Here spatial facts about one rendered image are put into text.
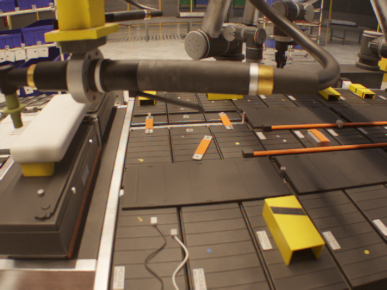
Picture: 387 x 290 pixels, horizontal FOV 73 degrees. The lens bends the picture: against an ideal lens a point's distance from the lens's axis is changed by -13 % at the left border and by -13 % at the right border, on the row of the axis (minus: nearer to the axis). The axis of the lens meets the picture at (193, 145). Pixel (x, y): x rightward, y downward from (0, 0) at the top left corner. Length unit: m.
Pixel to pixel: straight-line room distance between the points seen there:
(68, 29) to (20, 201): 0.36
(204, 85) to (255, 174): 0.45
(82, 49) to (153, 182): 0.44
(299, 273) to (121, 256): 0.34
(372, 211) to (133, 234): 0.56
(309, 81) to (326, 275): 0.36
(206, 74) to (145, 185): 0.43
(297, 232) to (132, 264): 0.32
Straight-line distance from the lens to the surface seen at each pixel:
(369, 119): 1.36
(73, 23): 0.43
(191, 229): 0.63
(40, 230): 0.57
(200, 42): 1.91
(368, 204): 0.80
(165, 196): 0.71
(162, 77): 0.40
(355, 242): 0.68
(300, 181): 0.80
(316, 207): 0.74
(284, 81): 0.40
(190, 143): 0.95
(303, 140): 1.04
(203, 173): 0.79
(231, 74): 0.39
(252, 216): 0.67
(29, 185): 0.67
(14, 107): 0.55
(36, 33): 3.46
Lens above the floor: 1.45
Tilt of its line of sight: 28 degrees down
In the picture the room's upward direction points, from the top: straight up
